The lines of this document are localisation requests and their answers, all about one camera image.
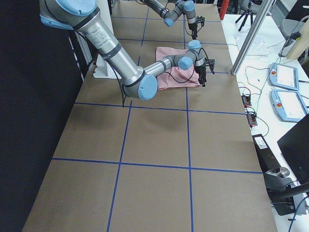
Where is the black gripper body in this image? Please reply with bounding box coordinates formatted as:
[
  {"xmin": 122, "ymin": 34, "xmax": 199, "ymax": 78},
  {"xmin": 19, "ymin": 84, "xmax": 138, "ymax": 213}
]
[
  {"xmin": 194, "ymin": 58, "xmax": 215, "ymax": 79},
  {"xmin": 187, "ymin": 16, "xmax": 205, "ymax": 32}
]

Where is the pink Snoopy t-shirt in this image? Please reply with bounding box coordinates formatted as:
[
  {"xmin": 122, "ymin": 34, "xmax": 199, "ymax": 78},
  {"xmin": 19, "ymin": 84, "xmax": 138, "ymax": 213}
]
[{"xmin": 155, "ymin": 47, "xmax": 200, "ymax": 90}]

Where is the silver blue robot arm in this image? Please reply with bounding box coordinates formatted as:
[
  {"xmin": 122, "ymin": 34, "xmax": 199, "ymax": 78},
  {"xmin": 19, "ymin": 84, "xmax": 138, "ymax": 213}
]
[
  {"xmin": 39, "ymin": 0, "xmax": 215, "ymax": 100},
  {"xmin": 141, "ymin": 0, "xmax": 205, "ymax": 40}
]

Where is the red cylinder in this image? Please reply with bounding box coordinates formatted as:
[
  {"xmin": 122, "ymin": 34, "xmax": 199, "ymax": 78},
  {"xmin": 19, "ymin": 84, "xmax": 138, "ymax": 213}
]
[{"xmin": 219, "ymin": 0, "xmax": 230, "ymax": 20}]

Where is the orange grey hub left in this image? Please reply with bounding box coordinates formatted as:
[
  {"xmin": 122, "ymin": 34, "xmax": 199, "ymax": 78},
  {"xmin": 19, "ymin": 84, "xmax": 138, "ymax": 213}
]
[{"xmin": 241, "ymin": 94, "xmax": 252, "ymax": 108}]

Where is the orange grey hub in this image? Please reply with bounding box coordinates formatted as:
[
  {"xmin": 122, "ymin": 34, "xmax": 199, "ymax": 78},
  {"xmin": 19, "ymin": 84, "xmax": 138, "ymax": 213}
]
[
  {"xmin": 241, "ymin": 94, "xmax": 252, "ymax": 108},
  {"xmin": 246, "ymin": 112, "xmax": 257, "ymax": 128}
]

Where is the black tripod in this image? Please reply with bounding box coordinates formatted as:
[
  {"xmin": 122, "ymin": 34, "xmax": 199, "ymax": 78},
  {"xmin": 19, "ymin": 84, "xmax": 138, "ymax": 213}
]
[{"xmin": 235, "ymin": 1, "xmax": 253, "ymax": 31}]

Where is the orange grey hub right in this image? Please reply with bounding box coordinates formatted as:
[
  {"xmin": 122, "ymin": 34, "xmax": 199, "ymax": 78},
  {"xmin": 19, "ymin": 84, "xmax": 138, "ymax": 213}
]
[{"xmin": 246, "ymin": 112, "xmax": 257, "ymax": 128}]

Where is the clear plastic bag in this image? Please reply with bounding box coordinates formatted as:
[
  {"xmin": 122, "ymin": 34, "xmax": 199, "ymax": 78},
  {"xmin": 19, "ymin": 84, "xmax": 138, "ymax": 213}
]
[{"xmin": 234, "ymin": 35, "xmax": 270, "ymax": 56}]

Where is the blue teach pendant far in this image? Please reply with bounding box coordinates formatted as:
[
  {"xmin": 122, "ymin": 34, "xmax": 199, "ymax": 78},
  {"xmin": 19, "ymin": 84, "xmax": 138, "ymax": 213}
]
[{"xmin": 268, "ymin": 62, "xmax": 299, "ymax": 90}]

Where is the blue teach pendant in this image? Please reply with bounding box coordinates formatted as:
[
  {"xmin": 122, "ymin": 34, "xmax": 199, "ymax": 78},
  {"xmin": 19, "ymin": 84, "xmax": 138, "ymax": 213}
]
[
  {"xmin": 268, "ymin": 62, "xmax": 299, "ymax": 90},
  {"xmin": 271, "ymin": 89, "xmax": 309, "ymax": 123}
]

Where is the blue teach pendant near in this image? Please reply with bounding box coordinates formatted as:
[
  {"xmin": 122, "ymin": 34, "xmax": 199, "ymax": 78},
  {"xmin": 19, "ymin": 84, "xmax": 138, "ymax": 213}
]
[{"xmin": 271, "ymin": 89, "xmax": 309, "ymax": 123}]

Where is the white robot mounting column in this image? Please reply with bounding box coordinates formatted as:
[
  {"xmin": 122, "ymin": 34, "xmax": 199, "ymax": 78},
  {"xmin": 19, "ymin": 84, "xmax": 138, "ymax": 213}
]
[{"xmin": 94, "ymin": 0, "xmax": 116, "ymax": 79}]

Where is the black box with label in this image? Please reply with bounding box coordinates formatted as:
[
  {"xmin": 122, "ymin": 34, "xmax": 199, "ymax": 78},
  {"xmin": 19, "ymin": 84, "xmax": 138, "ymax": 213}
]
[{"xmin": 252, "ymin": 134, "xmax": 281, "ymax": 173}]

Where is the black monitor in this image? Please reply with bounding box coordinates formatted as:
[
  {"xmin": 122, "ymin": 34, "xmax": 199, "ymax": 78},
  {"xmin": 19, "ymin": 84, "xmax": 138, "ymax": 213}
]
[{"xmin": 277, "ymin": 116, "xmax": 309, "ymax": 184}]

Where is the aluminium frame post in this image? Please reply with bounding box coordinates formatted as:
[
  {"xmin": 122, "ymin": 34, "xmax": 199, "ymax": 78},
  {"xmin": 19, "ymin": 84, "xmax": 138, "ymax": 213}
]
[{"xmin": 231, "ymin": 0, "xmax": 274, "ymax": 75}]

